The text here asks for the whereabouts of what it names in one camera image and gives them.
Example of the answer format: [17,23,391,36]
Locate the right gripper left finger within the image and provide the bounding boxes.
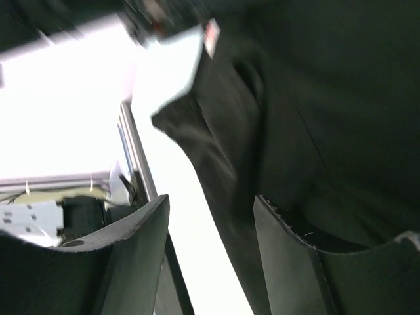
[1,195,169,314]

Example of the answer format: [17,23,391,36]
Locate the black t shirt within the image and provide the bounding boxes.
[150,0,420,315]

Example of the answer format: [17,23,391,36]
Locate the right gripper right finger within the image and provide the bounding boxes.
[254,196,419,314]

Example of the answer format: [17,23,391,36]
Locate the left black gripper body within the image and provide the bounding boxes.
[123,0,203,43]

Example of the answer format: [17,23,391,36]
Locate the left aluminium frame post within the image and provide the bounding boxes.
[118,101,158,205]

